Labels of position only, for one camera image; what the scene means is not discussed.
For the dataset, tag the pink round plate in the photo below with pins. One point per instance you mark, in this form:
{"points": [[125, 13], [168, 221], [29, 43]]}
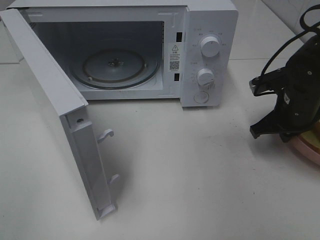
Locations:
{"points": [[308, 152]]}

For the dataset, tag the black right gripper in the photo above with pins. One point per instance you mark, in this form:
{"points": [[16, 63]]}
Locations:
{"points": [[299, 108]]}

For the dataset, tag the round door release button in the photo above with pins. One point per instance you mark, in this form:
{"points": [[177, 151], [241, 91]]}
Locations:
{"points": [[201, 97]]}

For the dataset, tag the white microwave knob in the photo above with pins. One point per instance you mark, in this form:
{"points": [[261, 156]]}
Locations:
{"points": [[205, 77], [210, 46]]}

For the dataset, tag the white microwave oven body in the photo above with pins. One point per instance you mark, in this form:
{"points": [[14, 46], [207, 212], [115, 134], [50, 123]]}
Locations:
{"points": [[174, 29]]}

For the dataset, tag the white bread sandwich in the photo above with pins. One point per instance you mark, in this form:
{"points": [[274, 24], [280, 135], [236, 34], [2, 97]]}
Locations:
{"points": [[311, 138]]}

